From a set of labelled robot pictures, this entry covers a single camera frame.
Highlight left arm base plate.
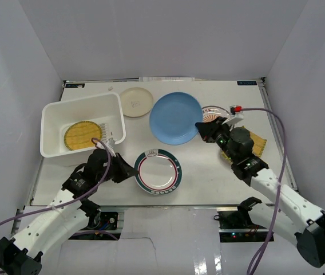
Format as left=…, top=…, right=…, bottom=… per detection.
left=85, top=211, right=118, bottom=231

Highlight blue table label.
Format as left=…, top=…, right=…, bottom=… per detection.
left=237, top=81, right=257, bottom=86
left=65, top=83, right=85, bottom=89

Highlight left blue table label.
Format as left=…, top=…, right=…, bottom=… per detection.
left=65, top=83, right=85, bottom=89

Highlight round yellow bamboo plate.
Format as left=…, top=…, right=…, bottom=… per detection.
left=64, top=121, right=102, bottom=151

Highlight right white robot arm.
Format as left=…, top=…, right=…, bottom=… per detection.
left=195, top=117, right=325, bottom=268

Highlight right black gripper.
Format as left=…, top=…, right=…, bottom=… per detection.
left=196, top=117, right=238, bottom=163

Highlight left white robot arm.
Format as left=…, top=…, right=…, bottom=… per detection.
left=0, top=149, right=138, bottom=274

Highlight orange sunburst patterned plate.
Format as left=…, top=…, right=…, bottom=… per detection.
left=202, top=105, right=230, bottom=123

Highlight rectangular yellow bamboo tray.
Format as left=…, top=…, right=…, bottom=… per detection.
left=221, top=131, right=267, bottom=164

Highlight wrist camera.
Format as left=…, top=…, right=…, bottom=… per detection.
left=224, top=105, right=244, bottom=127
left=96, top=138, right=116, bottom=156

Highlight green red rimmed white plate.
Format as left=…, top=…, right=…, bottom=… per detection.
left=134, top=149, right=183, bottom=195

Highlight blue plate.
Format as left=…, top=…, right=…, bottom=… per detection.
left=149, top=92, right=203, bottom=146

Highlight white plastic bin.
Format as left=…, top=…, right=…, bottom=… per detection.
left=40, top=92, right=126, bottom=160

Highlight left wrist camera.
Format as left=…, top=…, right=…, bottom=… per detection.
left=96, top=138, right=116, bottom=156

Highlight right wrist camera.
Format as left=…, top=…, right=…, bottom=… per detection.
left=224, top=105, right=244, bottom=127

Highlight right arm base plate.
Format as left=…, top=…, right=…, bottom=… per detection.
left=213, top=210, right=268, bottom=243

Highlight right blue table label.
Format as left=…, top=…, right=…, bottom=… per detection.
left=237, top=81, right=257, bottom=86

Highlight cream bear plate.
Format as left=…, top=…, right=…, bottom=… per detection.
left=120, top=87, right=154, bottom=117

